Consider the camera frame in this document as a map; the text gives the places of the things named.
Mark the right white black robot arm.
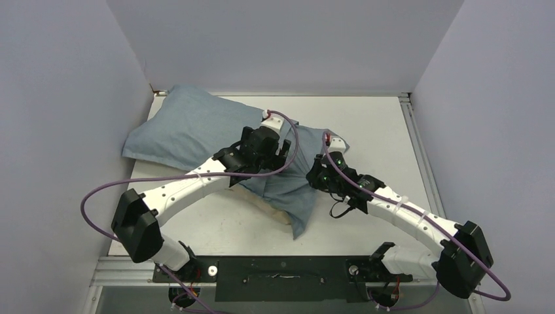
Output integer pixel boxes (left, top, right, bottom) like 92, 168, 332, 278
306, 152, 493, 299

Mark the patchwork and blue pillowcase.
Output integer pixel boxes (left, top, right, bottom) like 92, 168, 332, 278
122, 85, 326, 238

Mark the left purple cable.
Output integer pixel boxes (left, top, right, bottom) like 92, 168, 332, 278
80, 109, 300, 314

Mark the purple cable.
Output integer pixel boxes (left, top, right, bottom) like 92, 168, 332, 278
80, 109, 300, 314
321, 131, 512, 311

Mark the cream white pillow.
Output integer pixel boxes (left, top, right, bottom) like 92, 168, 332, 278
230, 184, 291, 225

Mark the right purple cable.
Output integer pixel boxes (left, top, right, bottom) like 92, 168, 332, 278
321, 131, 512, 311

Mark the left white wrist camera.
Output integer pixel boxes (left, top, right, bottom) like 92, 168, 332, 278
259, 109, 285, 137

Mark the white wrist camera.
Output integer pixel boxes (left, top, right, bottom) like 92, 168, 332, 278
259, 109, 285, 137
325, 133, 348, 154

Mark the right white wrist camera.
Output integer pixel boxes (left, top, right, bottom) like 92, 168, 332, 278
325, 133, 348, 154

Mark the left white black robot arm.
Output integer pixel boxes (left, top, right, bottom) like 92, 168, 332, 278
111, 126, 291, 281

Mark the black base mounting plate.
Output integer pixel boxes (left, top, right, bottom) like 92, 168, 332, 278
152, 256, 413, 303

